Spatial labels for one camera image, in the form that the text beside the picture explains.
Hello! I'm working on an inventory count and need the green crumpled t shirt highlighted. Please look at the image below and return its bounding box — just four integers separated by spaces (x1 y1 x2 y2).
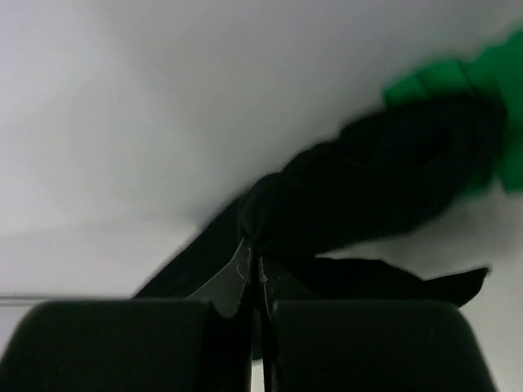
382 30 522 195

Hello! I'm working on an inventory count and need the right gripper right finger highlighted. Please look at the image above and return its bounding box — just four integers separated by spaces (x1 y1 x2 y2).
258 258 522 391

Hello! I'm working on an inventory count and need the black t shirt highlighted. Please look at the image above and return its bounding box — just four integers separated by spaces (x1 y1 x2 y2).
132 97 510 311

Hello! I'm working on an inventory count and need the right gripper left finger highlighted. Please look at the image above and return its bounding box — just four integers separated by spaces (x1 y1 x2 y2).
1 242 253 391

